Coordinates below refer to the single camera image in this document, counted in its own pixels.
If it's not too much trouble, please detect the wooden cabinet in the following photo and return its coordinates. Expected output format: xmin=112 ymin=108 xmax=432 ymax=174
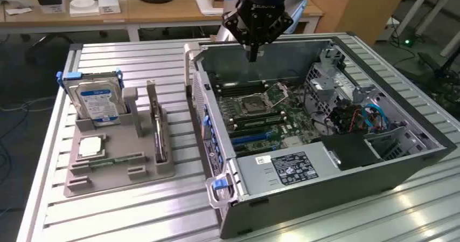
xmin=312 ymin=0 xmax=412 ymax=46

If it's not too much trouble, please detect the black open PC case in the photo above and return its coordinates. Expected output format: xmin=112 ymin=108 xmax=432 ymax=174
xmin=183 ymin=36 xmax=458 ymax=240

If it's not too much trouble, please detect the blue disk carrier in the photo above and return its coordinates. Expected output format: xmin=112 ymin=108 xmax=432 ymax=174
xmin=54 ymin=68 xmax=126 ymax=92

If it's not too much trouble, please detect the black office chair base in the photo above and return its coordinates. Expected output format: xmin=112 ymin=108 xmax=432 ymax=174
xmin=22 ymin=31 xmax=75 ymax=62

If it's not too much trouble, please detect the grey power supply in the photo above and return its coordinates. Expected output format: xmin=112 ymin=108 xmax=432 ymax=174
xmin=235 ymin=142 xmax=342 ymax=196

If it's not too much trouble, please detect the stack of white papers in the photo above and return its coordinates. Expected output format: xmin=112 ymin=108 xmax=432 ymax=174
xmin=195 ymin=0 xmax=226 ymax=16

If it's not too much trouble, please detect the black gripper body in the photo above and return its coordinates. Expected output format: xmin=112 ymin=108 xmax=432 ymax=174
xmin=236 ymin=0 xmax=288 ymax=50

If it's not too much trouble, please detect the CPU socket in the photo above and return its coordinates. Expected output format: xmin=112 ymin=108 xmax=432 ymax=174
xmin=240 ymin=93 xmax=270 ymax=113

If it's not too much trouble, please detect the green RAM stick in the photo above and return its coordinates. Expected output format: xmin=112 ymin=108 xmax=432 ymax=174
xmin=88 ymin=157 xmax=131 ymax=169

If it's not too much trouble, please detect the plain white box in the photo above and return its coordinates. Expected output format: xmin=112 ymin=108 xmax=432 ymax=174
xmin=98 ymin=0 xmax=123 ymax=14

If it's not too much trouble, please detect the white paper note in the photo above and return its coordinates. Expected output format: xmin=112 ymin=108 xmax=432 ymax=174
xmin=6 ymin=7 xmax=34 ymax=15

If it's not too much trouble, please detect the blue expansion slot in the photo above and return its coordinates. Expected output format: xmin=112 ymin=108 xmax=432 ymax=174
xmin=230 ymin=134 xmax=270 ymax=147

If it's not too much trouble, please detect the wooden desk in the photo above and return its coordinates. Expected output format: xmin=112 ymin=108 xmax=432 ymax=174
xmin=0 ymin=0 xmax=324 ymax=35

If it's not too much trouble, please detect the graphics card with metal bracket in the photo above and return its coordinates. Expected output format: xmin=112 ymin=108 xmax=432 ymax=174
xmin=146 ymin=80 xmax=171 ymax=164

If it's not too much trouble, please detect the grey parts rack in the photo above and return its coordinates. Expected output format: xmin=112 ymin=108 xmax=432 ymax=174
xmin=63 ymin=87 xmax=178 ymax=198

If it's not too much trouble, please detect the hard disk with blue label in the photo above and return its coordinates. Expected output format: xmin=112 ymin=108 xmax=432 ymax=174
xmin=67 ymin=76 xmax=122 ymax=126

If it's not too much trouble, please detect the green motherboard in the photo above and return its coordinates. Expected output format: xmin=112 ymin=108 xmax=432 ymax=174
xmin=211 ymin=73 xmax=324 ymax=156

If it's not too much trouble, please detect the socket cover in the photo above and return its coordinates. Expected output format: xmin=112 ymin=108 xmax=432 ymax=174
xmin=264 ymin=82 xmax=294 ymax=105

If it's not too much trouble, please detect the white box with black top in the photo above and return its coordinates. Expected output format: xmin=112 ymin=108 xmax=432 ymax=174
xmin=36 ymin=0 xmax=67 ymax=13

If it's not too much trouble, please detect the installed RAM stick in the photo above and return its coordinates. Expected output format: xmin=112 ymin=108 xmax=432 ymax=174
xmin=234 ymin=112 xmax=287 ymax=127

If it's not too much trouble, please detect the metal drive cage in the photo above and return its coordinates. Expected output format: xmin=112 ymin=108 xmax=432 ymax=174
xmin=306 ymin=47 xmax=379 ymax=110

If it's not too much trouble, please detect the blue wire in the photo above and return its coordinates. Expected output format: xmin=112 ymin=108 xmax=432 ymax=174
xmin=363 ymin=104 xmax=388 ymax=131

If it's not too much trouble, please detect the silver CPU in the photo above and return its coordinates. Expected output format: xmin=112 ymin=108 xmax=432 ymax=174
xmin=78 ymin=137 xmax=104 ymax=156

